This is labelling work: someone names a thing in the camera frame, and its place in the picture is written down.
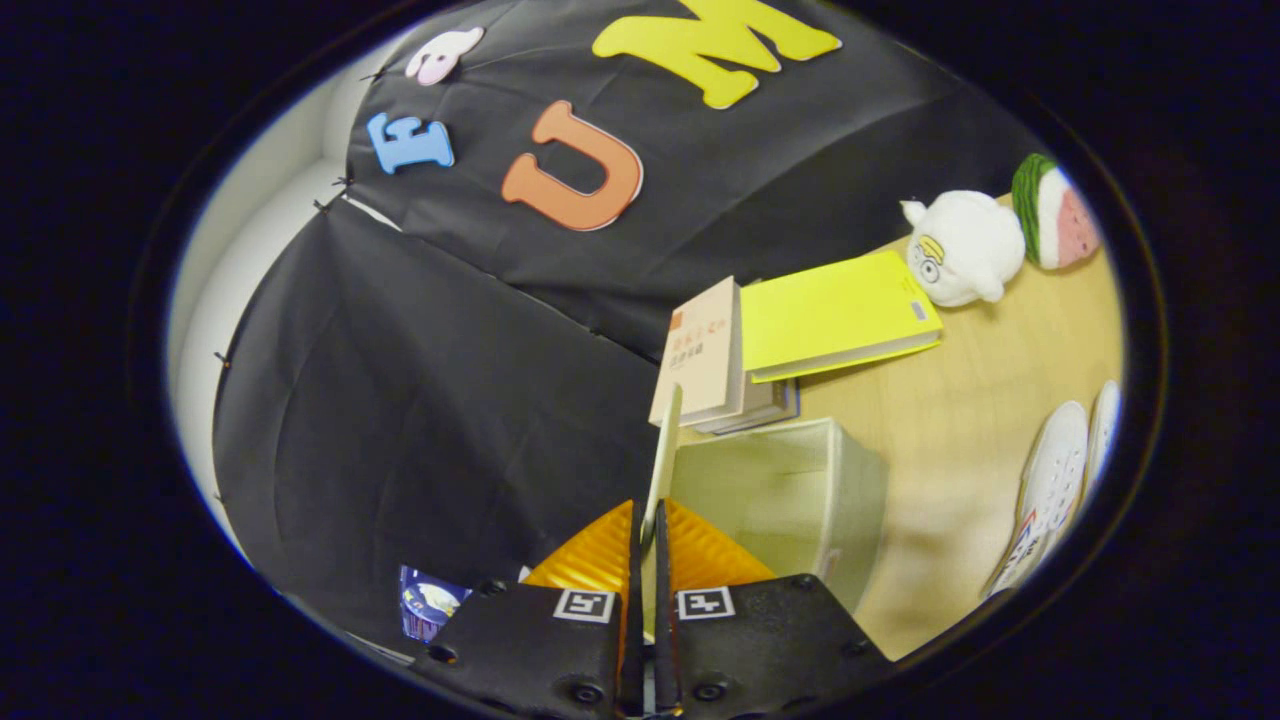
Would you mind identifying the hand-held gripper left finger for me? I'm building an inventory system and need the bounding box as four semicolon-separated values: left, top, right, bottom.
408;498;647;719

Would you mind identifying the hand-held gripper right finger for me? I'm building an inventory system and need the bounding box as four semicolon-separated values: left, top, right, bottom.
653;497;894;719

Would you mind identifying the fabric storage box with lid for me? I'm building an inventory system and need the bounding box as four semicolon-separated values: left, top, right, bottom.
640;383;889;641

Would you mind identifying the white canvas shoe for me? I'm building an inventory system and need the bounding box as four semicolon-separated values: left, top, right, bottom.
1085;380;1123;501
985;400;1089;599

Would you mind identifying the computer monitor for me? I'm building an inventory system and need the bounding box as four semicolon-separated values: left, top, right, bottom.
398;565;473;643

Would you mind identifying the beige book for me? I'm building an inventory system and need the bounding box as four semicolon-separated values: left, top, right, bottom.
648;277;801;437

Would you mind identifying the yellow book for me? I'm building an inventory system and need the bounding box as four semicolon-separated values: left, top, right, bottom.
740;250;944;384

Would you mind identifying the white plush toy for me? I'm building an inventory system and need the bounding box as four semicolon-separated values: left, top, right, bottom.
900;190;1027;308

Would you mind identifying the watermelon slice plush toy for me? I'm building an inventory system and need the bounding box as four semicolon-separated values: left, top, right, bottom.
1010;153;1101;271

